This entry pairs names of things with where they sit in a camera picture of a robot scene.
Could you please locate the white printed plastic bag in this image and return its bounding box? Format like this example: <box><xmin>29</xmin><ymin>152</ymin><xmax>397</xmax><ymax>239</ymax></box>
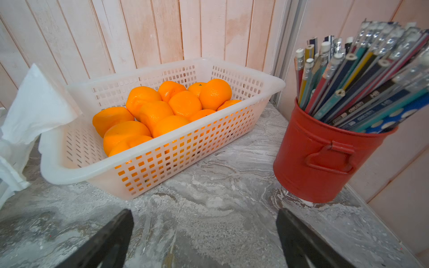
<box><xmin>1</xmin><ymin>64</ymin><xmax>82</xmax><ymax>204</ymax></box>

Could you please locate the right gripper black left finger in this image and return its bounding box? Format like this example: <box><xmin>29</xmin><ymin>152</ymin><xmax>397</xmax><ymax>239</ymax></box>
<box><xmin>58</xmin><ymin>209</ymin><xmax>134</xmax><ymax>268</ymax></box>

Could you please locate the orange mandarin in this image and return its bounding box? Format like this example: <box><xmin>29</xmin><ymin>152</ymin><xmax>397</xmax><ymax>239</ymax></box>
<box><xmin>92</xmin><ymin>107</ymin><xmax>135</xmax><ymax>138</ymax></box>
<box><xmin>103</xmin><ymin>121</ymin><xmax>151</xmax><ymax>155</ymax></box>
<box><xmin>199</xmin><ymin>79</ymin><xmax>232</xmax><ymax>111</ymax></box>
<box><xmin>138</xmin><ymin>100</ymin><xmax>174</xmax><ymax>134</ymax></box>
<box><xmin>168</xmin><ymin>90</ymin><xmax>202</xmax><ymax>118</ymax></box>

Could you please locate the white plastic perforated basket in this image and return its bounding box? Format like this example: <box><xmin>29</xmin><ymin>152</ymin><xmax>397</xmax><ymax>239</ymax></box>
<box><xmin>38</xmin><ymin>57</ymin><xmax>286</xmax><ymax>201</ymax></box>

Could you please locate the red metal pencil bucket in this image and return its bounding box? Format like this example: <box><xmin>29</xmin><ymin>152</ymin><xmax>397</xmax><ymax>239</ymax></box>
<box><xmin>273</xmin><ymin>103</ymin><xmax>396</xmax><ymax>203</ymax></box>

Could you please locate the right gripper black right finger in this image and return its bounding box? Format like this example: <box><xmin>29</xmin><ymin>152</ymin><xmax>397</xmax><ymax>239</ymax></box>
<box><xmin>276</xmin><ymin>208</ymin><xmax>353</xmax><ymax>268</ymax></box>

